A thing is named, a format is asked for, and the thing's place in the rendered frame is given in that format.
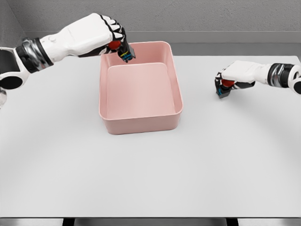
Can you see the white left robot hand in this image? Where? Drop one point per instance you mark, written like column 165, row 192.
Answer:
column 90, row 31

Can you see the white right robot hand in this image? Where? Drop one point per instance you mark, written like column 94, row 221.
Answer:
column 236, row 71

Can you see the red-button industrial switch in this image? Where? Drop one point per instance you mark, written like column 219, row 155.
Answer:
column 225, row 88
column 123, row 50

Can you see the pink plastic basket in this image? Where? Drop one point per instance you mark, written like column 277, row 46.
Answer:
column 138, row 89

